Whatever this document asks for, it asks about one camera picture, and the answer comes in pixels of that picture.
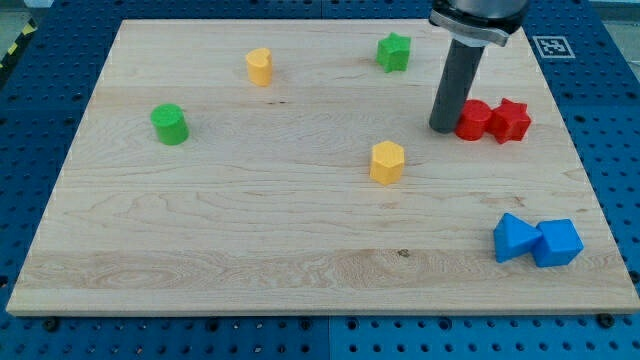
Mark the wooden board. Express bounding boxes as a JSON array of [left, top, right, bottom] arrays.
[[7, 19, 639, 317]]

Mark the yellow hexagon block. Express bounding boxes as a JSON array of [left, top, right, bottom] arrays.
[[369, 141, 405, 185]]

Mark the yellow heart block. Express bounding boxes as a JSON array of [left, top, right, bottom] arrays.
[[245, 48, 273, 87]]

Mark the green star block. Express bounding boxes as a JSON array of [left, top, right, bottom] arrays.
[[376, 32, 411, 73]]

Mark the green cylinder block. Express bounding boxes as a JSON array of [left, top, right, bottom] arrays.
[[150, 103, 189, 145]]

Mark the red cylinder block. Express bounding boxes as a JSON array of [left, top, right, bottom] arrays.
[[455, 99, 492, 141]]

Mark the red star block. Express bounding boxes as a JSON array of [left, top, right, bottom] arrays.
[[487, 98, 531, 144]]

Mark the blue triangle block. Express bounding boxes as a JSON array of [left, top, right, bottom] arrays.
[[493, 213, 542, 263]]

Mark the blue cube block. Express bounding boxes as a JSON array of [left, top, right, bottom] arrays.
[[532, 219, 584, 267]]

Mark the white fiducial marker tag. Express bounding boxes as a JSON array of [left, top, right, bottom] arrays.
[[533, 35, 575, 59]]

